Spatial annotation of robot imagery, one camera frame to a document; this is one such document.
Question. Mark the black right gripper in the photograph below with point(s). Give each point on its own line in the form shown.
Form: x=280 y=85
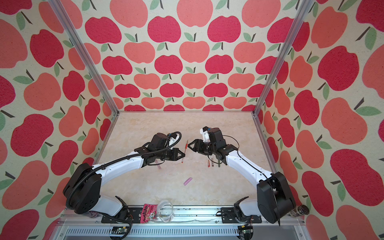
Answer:
x=197 y=146

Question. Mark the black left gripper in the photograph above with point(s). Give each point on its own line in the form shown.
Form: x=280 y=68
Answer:
x=175 y=157

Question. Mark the red pen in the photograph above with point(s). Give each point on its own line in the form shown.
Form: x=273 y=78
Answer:
x=186 y=146

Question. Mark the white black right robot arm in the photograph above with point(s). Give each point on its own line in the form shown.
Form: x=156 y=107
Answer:
x=274 y=196

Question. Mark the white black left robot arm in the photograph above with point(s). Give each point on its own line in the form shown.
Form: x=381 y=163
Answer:
x=83 y=190

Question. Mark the pink pen cap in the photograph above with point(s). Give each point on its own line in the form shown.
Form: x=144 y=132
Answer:
x=187 y=181

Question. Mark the clear glass bowl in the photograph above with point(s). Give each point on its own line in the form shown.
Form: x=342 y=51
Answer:
x=165 y=211

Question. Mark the pink snack packet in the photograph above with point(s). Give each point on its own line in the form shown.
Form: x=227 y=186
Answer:
x=149 y=213

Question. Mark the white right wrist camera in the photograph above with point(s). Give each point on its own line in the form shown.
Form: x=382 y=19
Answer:
x=205 y=134

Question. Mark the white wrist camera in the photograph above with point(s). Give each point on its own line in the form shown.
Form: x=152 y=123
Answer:
x=205 y=134
x=172 y=138

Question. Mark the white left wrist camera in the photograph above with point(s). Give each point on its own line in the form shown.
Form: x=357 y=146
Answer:
x=172 y=138

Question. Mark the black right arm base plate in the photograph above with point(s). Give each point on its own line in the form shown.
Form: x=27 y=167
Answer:
x=235 y=216

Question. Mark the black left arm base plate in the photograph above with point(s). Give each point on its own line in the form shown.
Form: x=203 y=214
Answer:
x=129 y=214

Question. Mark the aluminium right rear frame post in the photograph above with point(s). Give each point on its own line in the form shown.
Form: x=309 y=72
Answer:
x=286 y=47

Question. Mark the aluminium frame post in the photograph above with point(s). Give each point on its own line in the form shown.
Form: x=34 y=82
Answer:
x=286 y=47
x=70 y=29

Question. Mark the aluminium left rear frame post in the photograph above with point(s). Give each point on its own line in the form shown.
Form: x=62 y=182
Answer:
x=70 y=29

